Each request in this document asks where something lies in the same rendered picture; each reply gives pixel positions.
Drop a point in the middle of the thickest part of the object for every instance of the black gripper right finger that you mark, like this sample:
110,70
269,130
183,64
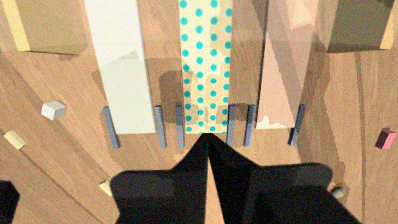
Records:
238,179

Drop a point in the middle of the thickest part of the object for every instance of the pale yellow rectangular block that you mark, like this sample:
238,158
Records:
15,139

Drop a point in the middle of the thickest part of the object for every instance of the small white cube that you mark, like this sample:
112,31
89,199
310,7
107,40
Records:
53,110

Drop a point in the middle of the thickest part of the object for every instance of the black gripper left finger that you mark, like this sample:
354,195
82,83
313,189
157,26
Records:
184,185

